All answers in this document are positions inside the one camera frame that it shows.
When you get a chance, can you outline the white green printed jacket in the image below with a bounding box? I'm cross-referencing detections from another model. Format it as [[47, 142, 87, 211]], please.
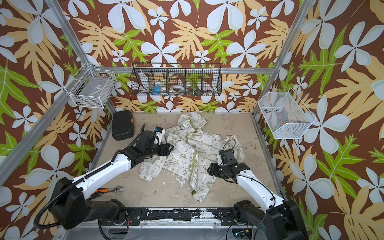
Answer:
[[139, 112, 246, 202]]

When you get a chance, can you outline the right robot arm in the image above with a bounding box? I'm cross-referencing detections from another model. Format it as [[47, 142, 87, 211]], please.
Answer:
[[208, 163, 309, 240]]

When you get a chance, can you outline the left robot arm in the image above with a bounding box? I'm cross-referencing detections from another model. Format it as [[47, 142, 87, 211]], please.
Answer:
[[34, 127, 174, 230]]

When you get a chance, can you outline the black plastic case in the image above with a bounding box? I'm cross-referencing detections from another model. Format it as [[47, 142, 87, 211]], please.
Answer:
[[112, 110, 135, 141]]

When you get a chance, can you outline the orange adjustable wrench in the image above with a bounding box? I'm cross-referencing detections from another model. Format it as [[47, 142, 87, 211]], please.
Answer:
[[89, 186, 124, 200]]

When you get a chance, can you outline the blue object in basket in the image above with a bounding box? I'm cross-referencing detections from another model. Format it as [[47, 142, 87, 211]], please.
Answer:
[[154, 85, 162, 93]]

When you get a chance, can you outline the white tape roll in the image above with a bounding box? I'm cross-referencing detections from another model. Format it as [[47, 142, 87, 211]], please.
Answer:
[[170, 85, 184, 92]]

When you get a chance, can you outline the white mesh basket right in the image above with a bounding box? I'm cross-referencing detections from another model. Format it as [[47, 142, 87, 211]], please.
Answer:
[[258, 88, 316, 140]]

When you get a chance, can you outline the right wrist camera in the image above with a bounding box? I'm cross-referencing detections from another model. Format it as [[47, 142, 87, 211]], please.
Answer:
[[219, 149, 238, 167]]

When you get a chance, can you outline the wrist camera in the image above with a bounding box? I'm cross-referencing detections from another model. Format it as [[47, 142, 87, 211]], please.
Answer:
[[154, 127, 166, 143], [219, 149, 238, 167]]

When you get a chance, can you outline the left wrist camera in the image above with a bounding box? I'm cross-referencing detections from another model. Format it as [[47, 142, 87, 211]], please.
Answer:
[[154, 127, 166, 143]]

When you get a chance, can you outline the black wire basket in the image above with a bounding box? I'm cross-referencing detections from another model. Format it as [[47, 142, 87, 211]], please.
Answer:
[[129, 63, 223, 97]]

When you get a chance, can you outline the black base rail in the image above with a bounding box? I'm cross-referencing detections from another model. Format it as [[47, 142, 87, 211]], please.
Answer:
[[102, 207, 249, 227]]

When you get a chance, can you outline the white wire basket left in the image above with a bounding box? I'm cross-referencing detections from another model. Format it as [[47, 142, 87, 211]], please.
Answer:
[[66, 69, 117, 109]]

